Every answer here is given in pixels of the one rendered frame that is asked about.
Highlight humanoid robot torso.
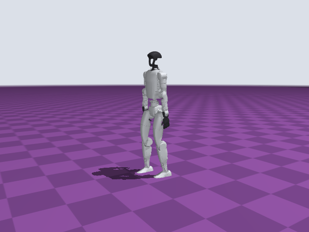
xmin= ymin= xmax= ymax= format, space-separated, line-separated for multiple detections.
xmin=145 ymin=68 xmax=163 ymax=117

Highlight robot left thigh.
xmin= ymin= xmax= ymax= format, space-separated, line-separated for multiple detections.
xmin=153 ymin=110 xmax=166 ymax=148

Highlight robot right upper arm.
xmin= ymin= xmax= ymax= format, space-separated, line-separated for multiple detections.
xmin=142 ymin=72 xmax=146 ymax=95

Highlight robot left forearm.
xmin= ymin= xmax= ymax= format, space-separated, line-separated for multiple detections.
xmin=161 ymin=92 xmax=169 ymax=116

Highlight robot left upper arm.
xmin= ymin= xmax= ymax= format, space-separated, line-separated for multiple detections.
xmin=157 ymin=72 xmax=167 ymax=98

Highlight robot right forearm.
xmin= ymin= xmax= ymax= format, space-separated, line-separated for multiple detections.
xmin=142 ymin=94 xmax=148 ymax=110

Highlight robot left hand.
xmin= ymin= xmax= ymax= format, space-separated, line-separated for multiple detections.
xmin=161 ymin=112 xmax=169 ymax=129

